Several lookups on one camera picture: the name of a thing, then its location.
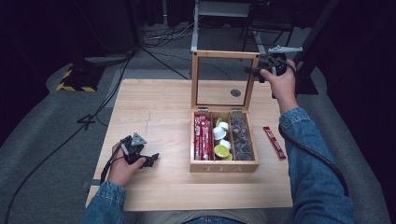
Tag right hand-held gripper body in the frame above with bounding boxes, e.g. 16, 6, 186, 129
263, 45, 304, 77

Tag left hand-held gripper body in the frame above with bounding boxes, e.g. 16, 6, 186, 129
120, 133, 151, 166

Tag glass-paned wooden box lid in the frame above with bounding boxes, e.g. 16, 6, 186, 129
190, 49, 261, 113

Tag wooden compartment box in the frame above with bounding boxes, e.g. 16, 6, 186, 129
189, 106, 261, 174

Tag person's right hand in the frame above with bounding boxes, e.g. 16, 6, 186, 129
260, 60, 300, 115

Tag person's left hand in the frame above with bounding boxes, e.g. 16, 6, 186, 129
106, 141, 147, 188

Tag black slanted stand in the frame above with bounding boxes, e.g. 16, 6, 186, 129
292, 0, 341, 96

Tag row of red packets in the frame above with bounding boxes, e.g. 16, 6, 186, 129
193, 113, 215, 161

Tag pile of dark wrapped bags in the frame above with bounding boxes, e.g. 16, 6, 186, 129
229, 114, 256, 161

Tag red stick sachet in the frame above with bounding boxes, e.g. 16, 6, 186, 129
262, 125, 288, 161

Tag pile of small creamer cups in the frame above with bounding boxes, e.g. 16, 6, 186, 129
212, 117, 233, 161

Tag white metal stand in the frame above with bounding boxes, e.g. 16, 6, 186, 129
190, 0, 269, 55

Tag person's blue jeans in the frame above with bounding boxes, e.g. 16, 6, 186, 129
183, 215, 248, 224

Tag stand base with hazard stripes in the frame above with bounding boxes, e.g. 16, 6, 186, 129
55, 63, 106, 93

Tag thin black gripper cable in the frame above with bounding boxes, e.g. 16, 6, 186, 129
99, 143, 129, 185

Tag black chair frame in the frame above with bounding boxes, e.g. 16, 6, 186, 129
238, 0, 298, 48

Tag long black floor cable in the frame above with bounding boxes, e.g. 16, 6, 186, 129
3, 50, 136, 224

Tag thick black gripper cable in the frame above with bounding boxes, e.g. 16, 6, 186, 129
277, 59, 349, 198

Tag bundle of floor cables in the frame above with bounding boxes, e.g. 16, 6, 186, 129
141, 18, 200, 49

